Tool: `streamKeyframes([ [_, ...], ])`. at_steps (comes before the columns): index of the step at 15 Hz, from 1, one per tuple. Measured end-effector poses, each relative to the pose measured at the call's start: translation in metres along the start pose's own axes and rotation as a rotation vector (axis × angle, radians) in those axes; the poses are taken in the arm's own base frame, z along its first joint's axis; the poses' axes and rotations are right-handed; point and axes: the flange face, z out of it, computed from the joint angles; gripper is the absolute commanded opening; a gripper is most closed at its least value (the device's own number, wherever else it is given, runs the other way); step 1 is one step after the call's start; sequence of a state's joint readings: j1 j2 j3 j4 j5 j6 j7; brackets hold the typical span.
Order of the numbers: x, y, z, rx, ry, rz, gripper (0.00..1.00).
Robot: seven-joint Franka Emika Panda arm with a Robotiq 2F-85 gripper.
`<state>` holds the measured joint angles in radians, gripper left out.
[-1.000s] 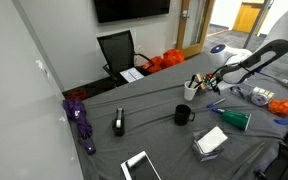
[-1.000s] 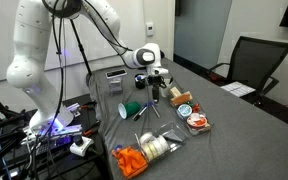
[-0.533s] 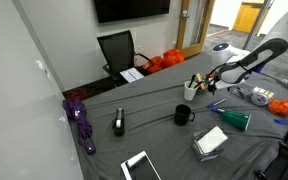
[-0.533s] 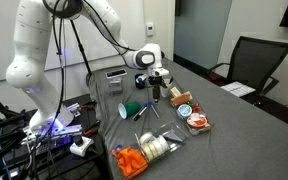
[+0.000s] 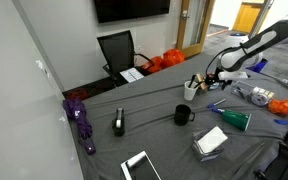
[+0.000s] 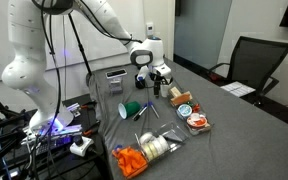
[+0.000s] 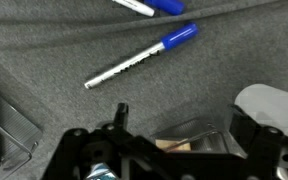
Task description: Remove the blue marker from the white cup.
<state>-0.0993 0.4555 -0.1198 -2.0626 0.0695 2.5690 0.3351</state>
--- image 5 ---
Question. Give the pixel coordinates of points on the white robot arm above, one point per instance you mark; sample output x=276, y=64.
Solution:
x=267, y=36

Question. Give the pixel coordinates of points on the black mesh office chair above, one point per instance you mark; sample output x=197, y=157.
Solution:
x=117, y=50

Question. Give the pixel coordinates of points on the white tape roll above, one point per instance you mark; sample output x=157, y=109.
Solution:
x=255, y=89
x=259, y=99

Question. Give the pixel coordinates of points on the clear plastic box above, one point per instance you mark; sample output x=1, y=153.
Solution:
x=207, y=150

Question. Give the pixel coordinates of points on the orange cloth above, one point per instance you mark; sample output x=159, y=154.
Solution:
x=282, y=107

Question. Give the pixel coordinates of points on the clear bag of white rolls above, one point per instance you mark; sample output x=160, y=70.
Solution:
x=247, y=87

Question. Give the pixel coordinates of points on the orange plastic bag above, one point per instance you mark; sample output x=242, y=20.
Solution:
x=173, y=57
x=155, y=64

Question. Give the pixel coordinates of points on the yellow wooden door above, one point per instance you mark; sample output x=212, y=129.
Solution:
x=247, y=16

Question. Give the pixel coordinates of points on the green plastic cup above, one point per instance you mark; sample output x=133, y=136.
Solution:
x=236, y=119

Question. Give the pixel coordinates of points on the red floor object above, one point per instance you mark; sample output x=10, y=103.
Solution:
x=77, y=94

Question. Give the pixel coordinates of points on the purple umbrella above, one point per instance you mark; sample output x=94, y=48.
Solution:
x=80, y=123

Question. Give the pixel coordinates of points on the yellowish tape roll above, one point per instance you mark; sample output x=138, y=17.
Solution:
x=269, y=95

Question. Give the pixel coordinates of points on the white round machine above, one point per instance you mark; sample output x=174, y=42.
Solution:
x=237, y=39

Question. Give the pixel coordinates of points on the blue floor object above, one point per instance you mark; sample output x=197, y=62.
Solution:
x=257, y=66

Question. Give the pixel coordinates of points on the white printed paper sheet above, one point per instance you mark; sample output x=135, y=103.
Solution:
x=132, y=74

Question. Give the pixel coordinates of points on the black wall television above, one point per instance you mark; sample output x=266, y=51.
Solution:
x=130, y=10

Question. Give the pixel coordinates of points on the wooden framed glass door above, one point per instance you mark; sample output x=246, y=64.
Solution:
x=195, y=26

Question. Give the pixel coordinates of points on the black mug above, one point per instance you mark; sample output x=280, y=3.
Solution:
x=182, y=115

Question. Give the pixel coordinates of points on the white paper cup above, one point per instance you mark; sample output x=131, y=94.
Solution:
x=190, y=92

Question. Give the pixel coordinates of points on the small blue object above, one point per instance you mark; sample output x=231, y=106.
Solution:
x=280, y=122

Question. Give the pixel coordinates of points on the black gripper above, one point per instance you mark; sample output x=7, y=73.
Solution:
x=217, y=75

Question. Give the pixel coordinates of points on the blue marker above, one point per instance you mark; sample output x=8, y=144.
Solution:
x=216, y=104

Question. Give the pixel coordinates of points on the white foam pad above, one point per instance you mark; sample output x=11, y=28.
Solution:
x=213, y=138

